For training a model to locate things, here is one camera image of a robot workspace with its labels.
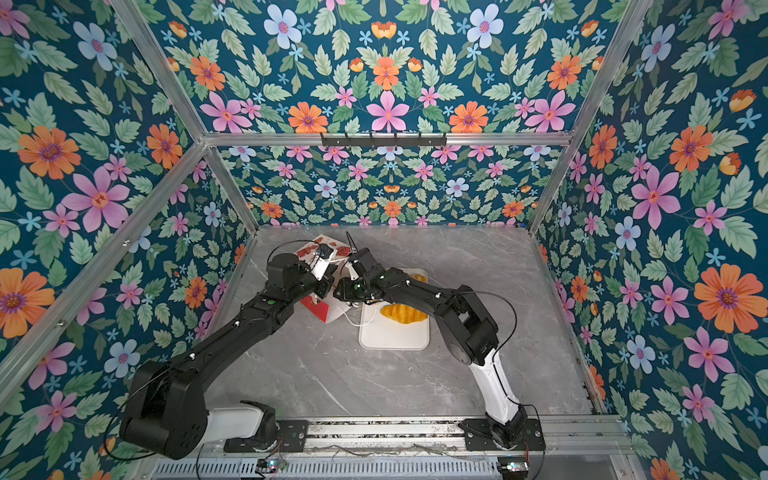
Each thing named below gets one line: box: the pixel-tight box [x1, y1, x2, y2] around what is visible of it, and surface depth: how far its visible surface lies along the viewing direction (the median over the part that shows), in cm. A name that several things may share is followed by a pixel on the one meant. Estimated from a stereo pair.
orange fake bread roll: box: [380, 303, 428, 324], surface depth 94 cm
